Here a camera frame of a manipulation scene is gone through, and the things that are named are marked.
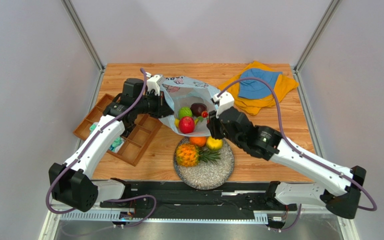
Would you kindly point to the speckled ceramic plate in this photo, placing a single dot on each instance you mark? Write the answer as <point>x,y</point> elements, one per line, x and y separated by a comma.
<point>207,176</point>

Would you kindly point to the light blue plastic bag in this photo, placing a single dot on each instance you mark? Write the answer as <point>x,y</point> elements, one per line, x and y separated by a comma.
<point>183,91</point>

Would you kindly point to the dark purple fruit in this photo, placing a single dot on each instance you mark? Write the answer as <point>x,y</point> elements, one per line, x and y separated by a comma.
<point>197,109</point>

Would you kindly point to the orange fruit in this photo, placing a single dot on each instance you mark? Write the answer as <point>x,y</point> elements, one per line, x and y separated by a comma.
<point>199,141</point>

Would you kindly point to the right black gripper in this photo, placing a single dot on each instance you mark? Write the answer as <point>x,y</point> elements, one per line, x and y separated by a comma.
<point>216,123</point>

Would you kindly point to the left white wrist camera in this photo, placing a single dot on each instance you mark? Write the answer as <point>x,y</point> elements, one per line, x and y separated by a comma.
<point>154,83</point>

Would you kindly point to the brown wooden divided tray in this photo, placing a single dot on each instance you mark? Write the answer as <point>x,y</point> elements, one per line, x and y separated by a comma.
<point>135,144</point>

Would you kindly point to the teal sock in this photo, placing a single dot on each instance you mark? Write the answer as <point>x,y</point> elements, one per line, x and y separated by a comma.
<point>116,144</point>

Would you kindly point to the orange pineapple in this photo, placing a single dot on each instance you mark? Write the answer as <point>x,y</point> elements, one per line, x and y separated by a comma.
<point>190,155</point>

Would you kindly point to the green apple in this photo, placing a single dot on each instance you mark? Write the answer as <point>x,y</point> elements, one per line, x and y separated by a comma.
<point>185,112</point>

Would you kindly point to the small cherries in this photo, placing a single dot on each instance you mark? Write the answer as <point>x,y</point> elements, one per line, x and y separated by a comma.
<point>205,114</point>

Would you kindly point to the aluminium frame rail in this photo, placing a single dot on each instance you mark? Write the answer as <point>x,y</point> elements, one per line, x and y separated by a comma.
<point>76,20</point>

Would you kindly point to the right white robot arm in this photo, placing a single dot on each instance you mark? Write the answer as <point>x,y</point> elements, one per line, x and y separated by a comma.
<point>336,187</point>

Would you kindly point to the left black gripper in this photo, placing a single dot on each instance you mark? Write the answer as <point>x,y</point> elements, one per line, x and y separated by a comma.
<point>162,108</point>

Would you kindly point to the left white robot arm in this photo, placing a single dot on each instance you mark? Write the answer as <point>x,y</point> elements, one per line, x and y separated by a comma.
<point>71,182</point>

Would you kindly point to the yellow green lemon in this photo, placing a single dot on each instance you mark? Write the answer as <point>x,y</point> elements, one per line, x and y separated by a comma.
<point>214,144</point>

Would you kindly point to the yellow banana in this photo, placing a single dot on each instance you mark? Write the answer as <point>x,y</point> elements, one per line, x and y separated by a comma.
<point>177,122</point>

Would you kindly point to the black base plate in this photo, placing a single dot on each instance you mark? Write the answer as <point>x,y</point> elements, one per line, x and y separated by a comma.
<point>177,200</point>

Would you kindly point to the blue bucket hat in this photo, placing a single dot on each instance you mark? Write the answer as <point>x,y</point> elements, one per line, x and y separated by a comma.
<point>253,89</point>

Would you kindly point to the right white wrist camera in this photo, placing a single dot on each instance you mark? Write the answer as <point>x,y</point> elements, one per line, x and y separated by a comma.
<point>222,102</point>

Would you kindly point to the red apple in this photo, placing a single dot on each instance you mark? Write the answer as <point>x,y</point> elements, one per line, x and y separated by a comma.
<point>186,125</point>

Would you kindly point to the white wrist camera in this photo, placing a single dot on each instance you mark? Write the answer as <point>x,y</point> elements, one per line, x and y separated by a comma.
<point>222,102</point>
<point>154,83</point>

